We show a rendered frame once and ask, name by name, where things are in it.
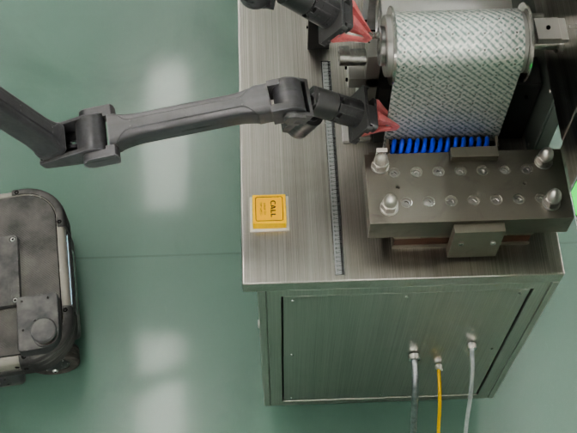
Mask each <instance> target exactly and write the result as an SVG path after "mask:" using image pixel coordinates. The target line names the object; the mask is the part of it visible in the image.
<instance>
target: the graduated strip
mask: <svg viewBox="0 0 577 433"><path fill-rule="evenodd" d="M321 73H322V86H323V88H325V89H328V90H331V91H332V82H331V61H321ZM325 139H326V152H327V166H328V179H329V193H330V206H331V232H332V245H333V259H334V272H335V276H343V275H345V264H344V252H343V229H342V216H341V204H340V191H339V179H338V167H337V144H336V131H335V123H334V122H330V121H328V120H325Z"/></svg>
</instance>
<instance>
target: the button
mask: <svg viewBox="0 0 577 433"><path fill-rule="evenodd" d="M252 225H253V228H254V229H279V228H286V227H287V217H286V196H285V194H274V195H253V196H252Z"/></svg>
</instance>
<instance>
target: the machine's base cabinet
mask: <svg viewBox="0 0 577 433"><path fill-rule="evenodd" d="M559 283H560V282H542V283H515V284H463V285H436V286H410V287H383V288H356V289H329V290H278V291H257V292H258V328H259V334H260V348H261V363H262V376H263V390H264V405H265V406H270V405H272V406H285V405H311V404H336V403H361V402H385V401H410V400H411V362H410V361H409V358H408V355H409V354H410V353H419V354H420V358H421V360H420V361H418V377H419V393H418V400H435V399H438V380H437V372H436V371H434V366H435V365H436V364H437V363H439V364H442V366H443V370H442V371H441V372H440V376H441V399H468V395H469V386H470V372H471V361H470V351H468V350H467V344H468V343H470V342H474V343H476V344H477V349H476V350H475V351H474V352H475V378H474V389H473V396H472V398H473V399H484V398H489V399H490V398H494V396H495V393H496V392H497V390H498V388H499V386H500V385H501V383H502V382H503V380H504V378H505V376H506V375H507V372H508V371H509V370H510V368H511V366H512V365H513V362H514V360H515V359H516V357H517V356H518V354H519V352H520V350H521V348H522V347H523V345H524V343H525V342H526V340H527V338H528V337H529V335H530V333H531V331H532V329H533V327H534V326H535V325H536V323H537V321H538V319H539V317H540V315H541V314H542V312H543V311H544V309H545V307H546V305H547V304H548V302H549V300H550V298H551V297H552V295H553V293H554V292H555V290H556V287H557V286H558V284H559Z"/></svg>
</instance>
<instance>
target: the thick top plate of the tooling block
mask: <svg viewBox="0 0 577 433"><path fill-rule="evenodd" d="M539 151H540V149H523V150H498V153H499V156H498V159H497V161H472V162H451V161H450V155H449V152H436V153H407V154H387V156H388V160H389V170H388V171H387V172H386V173H385V174H376V173H375V172H373V170H372V169H371V163H372V161H373V159H374V158H375V155H364V158H363V165H362V178H363V188H364V198H365V208H366V219H367V237H368V238H385V237H412V236H440V235H451V233H452V228H453V225H454V224H467V223H505V228H506V233H505V234H521V233H549V232H567V231H568V228H569V226H570V224H571V222H572V221H573V220H574V213H573V208H572V204H571V199H570V195H569V190H568V183H567V178H566V174H565V169H564V165H563V160H562V152H561V149H553V152H554V158H553V160H552V161H553V164H552V166H551V167H550V168H548V169H541V168H538V167H537V166H536V164H535V162H534V159H535V157H536V156H537V155H538V153H539ZM553 188H557V189H559V190H560V191H561V193H562V200H561V206H560V207H559V209H558V210H553V211H552V210H546V209H545V208H544V207H543V205H542V199H543V197H544V196H545V195H546V194H547V192H549V191H550V190H551V189H553ZM388 193H392V194H394V195H395V196H396V197H397V200H398V212H397V213H396V214H395V215H393V216H386V215H384V214H383V213H382V212H381V211H380V204H381V202H382V200H383V199H384V197H385V195H386V194H388Z"/></svg>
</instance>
